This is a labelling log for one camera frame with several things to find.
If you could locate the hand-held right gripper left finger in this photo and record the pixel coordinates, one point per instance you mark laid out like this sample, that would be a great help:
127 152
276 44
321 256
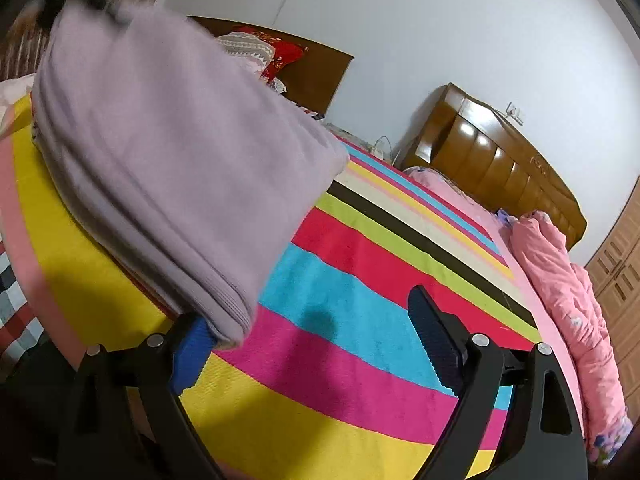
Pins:
192 357

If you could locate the red embroidered pillow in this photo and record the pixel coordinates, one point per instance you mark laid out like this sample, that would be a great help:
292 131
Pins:
280 57

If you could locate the pink bed sheet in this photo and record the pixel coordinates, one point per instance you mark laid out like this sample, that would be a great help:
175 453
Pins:
480 220

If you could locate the lilac pants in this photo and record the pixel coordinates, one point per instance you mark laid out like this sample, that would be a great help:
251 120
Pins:
165 160

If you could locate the dark brown wooden headboard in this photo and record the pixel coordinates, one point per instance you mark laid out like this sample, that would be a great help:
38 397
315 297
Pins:
310 75

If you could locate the wooden wardrobe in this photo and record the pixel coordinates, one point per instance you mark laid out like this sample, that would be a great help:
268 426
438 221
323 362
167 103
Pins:
617 280

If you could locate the rainbow striped blanket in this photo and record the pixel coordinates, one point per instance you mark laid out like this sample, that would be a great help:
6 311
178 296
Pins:
360 310

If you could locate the grey zigzag pillow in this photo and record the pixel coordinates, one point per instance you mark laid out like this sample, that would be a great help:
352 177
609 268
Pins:
247 47

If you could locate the glossy curved wooden headboard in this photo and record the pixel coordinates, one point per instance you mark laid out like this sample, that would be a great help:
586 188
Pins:
505 160

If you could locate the pink crumpled quilt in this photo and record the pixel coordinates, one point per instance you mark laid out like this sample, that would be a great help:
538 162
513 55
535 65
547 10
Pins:
575 320

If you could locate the white wall socket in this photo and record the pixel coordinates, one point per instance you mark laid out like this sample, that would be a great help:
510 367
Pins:
515 111

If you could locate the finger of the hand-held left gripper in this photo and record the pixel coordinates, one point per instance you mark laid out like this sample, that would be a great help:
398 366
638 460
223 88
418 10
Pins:
107 10

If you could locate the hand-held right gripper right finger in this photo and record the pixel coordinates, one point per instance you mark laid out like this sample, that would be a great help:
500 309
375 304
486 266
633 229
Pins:
436 342

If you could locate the red black plaid sheet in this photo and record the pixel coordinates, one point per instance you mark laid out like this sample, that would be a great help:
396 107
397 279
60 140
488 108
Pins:
15 305

